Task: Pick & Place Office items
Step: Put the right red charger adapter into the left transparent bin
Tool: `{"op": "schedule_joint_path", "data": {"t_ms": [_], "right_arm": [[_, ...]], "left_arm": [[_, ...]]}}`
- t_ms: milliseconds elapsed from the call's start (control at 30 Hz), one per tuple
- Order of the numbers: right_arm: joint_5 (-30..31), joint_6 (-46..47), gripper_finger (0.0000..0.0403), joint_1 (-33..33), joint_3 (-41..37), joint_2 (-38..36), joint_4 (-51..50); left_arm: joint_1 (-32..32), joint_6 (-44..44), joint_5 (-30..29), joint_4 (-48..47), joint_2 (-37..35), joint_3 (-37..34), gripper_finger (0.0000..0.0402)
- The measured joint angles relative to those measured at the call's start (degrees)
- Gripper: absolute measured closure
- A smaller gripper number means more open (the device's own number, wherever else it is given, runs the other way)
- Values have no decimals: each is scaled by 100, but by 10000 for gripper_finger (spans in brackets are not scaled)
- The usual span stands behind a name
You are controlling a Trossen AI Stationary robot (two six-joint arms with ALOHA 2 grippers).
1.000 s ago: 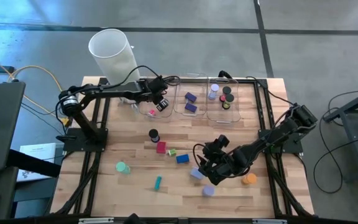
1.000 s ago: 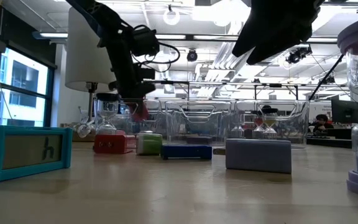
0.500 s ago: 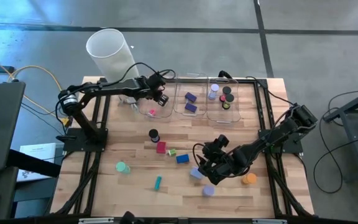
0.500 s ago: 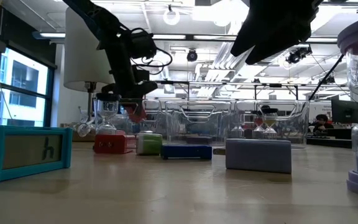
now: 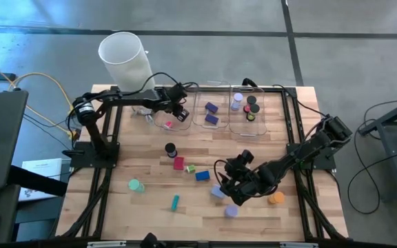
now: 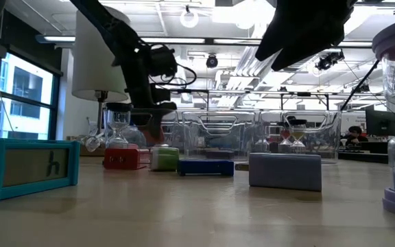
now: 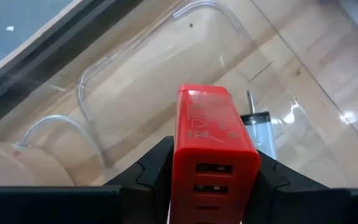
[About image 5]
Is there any black hourglass red sand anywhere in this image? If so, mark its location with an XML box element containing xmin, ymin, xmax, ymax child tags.
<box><xmin>242</xmin><ymin>94</ymin><xmax>258</xmax><ymax>114</ymax></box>

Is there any person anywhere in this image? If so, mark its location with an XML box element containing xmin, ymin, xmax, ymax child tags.
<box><xmin>142</xmin><ymin>232</ymin><xmax>167</xmax><ymax>248</ymax></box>

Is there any white paper booklet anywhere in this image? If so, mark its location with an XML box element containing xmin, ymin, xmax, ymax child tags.
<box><xmin>18</xmin><ymin>158</ymin><xmax>64</xmax><ymax>203</ymax></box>

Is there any black aluminium table frame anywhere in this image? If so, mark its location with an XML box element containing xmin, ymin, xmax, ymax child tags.
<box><xmin>55</xmin><ymin>85</ymin><xmax>349</xmax><ymax>248</ymax></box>

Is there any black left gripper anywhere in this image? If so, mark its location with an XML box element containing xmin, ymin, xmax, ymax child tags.
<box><xmin>156</xmin><ymin>82</ymin><xmax>191</xmax><ymax>123</ymax></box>

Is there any blue rectangular box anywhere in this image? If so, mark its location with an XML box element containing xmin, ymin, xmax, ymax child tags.
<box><xmin>194</xmin><ymin>170</ymin><xmax>212</xmax><ymax>182</ymax></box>

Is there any white cylinder shade lamp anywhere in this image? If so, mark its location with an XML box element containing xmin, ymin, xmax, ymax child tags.
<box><xmin>97</xmin><ymin>31</ymin><xmax>161</xmax><ymax>120</ymax></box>

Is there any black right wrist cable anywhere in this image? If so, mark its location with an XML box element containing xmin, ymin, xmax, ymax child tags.
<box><xmin>213</xmin><ymin>158</ymin><xmax>241</xmax><ymax>194</ymax></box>

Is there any black stand cable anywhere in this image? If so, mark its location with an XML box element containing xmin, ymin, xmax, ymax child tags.
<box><xmin>356</xmin><ymin>98</ymin><xmax>397</xmax><ymax>135</ymax></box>

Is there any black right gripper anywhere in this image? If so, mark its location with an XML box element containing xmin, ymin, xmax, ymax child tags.
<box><xmin>218</xmin><ymin>149</ymin><xmax>268</xmax><ymax>207</ymax></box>

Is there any black hourglass yellow sand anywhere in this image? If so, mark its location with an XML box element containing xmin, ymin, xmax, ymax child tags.
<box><xmin>245</xmin><ymin>103</ymin><xmax>261</xmax><ymax>122</ymax></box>

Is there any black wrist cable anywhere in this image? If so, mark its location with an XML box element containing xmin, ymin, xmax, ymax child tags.
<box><xmin>129</xmin><ymin>71</ymin><xmax>199</xmax><ymax>96</ymax></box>
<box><xmin>213</xmin><ymin>158</ymin><xmax>241</xmax><ymax>194</ymax></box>

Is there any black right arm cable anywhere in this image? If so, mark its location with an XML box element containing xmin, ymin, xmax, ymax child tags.
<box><xmin>272</xmin><ymin>84</ymin><xmax>327</xmax><ymax>120</ymax></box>

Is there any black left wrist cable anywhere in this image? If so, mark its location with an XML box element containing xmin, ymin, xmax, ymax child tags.
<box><xmin>129</xmin><ymin>71</ymin><xmax>199</xmax><ymax>96</ymax></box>

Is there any black floor cable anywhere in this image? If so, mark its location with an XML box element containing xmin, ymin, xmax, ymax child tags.
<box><xmin>347</xmin><ymin>137</ymin><xmax>397</xmax><ymax>215</ymax></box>

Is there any white lamp cable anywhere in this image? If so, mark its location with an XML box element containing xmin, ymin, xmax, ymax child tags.
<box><xmin>138</xmin><ymin>106</ymin><xmax>154</xmax><ymax>125</ymax></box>

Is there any yellow extension cable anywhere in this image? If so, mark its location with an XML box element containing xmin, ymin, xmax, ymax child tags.
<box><xmin>8</xmin><ymin>72</ymin><xmax>79</xmax><ymax>138</ymax></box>

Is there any orange hourglass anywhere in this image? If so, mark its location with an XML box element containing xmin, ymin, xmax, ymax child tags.
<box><xmin>267</xmin><ymin>191</ymin><xmax>286</xmax><ymax>205</ymax></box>

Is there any clear plastic bin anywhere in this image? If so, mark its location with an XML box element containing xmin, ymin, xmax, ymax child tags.
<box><xmin>194</xmin><ymin>82</ymin><xmax>233</xmax><ymax>129</ymax></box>
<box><xmin>154</xmin><ymin>85</ymin><xmax>196</xmax><ymax>131</ymax></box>
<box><xmin>229</xmin><ymin>86</ymin><xmax>267</xmax><ymax>136</ymax></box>

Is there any silver metal bracket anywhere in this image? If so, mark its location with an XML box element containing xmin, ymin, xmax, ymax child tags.
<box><xmin>280</xmin><ymin>242</ymin><xmax>320</xmax><ymax>248</ymax></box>
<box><xmin>86</xmin><ymin>240</ymin><xmax>127</xmax><ymax>248</ymax></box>

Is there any lavender rectangular box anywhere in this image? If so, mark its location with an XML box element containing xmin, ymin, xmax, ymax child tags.
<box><xmin>210</xmin><ymin>185</ymin><xmax>226</xmax><ymax>200</ymax></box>

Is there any black hourglass blue sand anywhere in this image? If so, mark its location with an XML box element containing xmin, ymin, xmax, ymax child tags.
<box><xmin>164</xmin><ymin>142</ymin><xmax>179</xmax><ymax>159</ymax></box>

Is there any mint green hourglass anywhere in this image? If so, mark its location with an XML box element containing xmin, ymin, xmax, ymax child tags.
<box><xmin>128</xmin><ymin>178</ymin><xmax>146</xmax><ymax>194</ymax></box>

